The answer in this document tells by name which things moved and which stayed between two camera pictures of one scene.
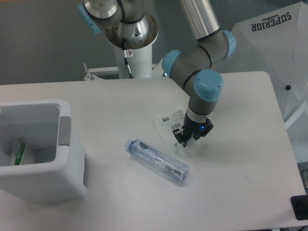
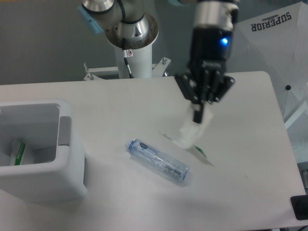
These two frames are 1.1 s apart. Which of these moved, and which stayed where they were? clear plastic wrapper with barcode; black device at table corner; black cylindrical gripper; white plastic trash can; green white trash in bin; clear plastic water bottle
Moved: clear plastic wrapper with barcode; black cylindrical gripper
Stayed: clear plastic water bottle; green white trash in bin; black device at table corner; white plastic trash can
